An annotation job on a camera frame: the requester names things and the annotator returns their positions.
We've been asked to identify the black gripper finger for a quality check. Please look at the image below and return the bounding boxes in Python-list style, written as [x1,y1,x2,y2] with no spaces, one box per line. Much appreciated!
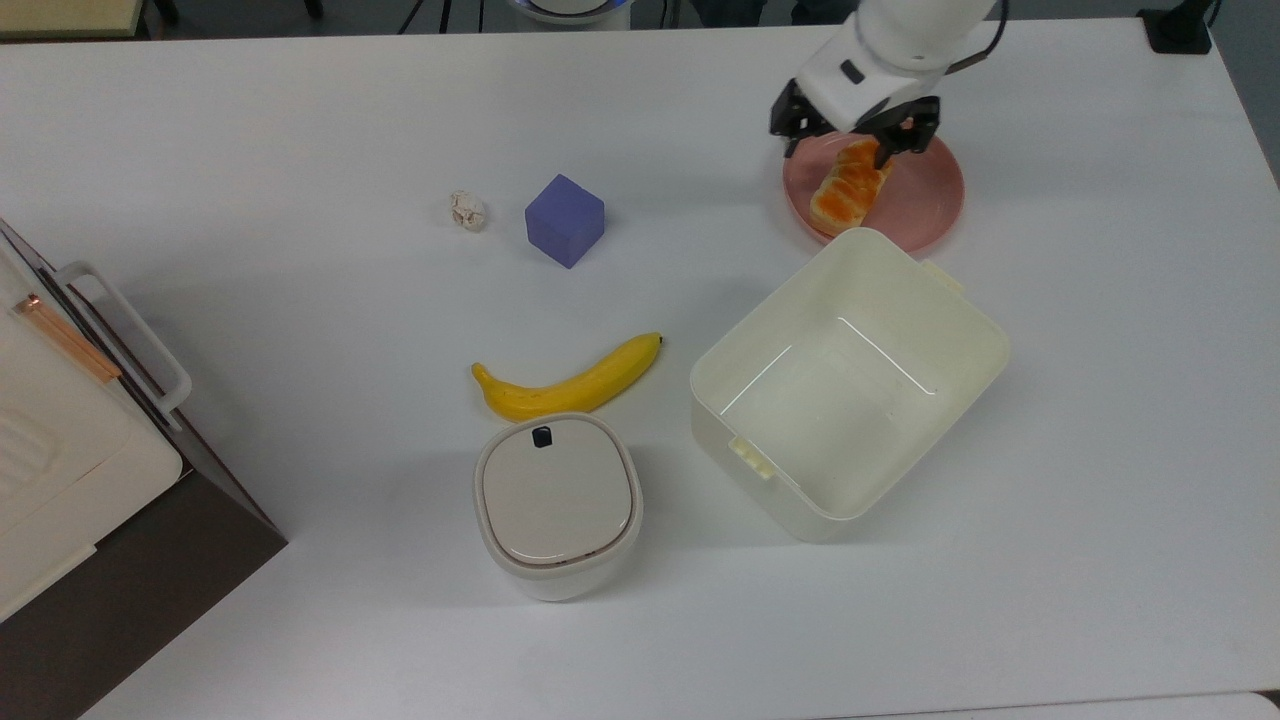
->
[769,79,833,159]
[873,95,942,169]

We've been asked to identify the bread with orange glaze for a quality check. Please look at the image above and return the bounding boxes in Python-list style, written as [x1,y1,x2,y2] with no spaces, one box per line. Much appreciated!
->
[809,137,895,225]

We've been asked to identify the pink plate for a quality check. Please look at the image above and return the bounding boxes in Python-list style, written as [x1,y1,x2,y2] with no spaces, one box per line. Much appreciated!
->
[782,130,967,254]

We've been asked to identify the purple cube block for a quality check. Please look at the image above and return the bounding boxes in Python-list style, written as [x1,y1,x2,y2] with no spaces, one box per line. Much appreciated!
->
[524,174,607,270]

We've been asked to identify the cream open plastic bin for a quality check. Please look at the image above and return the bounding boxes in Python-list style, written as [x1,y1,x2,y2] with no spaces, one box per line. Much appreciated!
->
[689,227,1012,545]

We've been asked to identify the yellow banana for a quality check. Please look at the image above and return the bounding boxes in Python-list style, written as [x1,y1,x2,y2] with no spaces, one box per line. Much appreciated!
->
[471,332,665,424]

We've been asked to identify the black tripod legs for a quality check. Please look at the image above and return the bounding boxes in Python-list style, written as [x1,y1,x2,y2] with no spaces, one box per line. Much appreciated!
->
[397,0,489,34]

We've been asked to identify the small beige lidded trash can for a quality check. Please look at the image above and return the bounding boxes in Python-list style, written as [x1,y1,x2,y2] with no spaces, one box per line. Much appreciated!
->
[473,412,645,603]

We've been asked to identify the beige side table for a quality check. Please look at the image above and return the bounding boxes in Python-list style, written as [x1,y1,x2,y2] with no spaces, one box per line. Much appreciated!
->
[0,0,148,42]

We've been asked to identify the orange latch strip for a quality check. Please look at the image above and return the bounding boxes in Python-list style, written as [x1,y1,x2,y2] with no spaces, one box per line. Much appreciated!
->
[14,292,123,384]

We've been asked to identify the white toaster oven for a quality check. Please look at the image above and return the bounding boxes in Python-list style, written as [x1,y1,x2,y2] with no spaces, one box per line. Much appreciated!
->
[0,218,290,720]

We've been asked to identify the black stand with cable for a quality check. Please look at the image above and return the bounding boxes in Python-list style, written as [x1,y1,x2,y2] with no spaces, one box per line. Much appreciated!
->
[1137,0,1223,55]

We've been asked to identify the white drawer handle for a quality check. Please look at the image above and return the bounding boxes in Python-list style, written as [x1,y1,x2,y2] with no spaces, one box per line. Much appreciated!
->
[54,261,194,417]

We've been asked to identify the cream storage box with handles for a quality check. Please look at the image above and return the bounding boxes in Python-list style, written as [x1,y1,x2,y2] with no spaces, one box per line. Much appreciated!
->
[0,240,185,623]

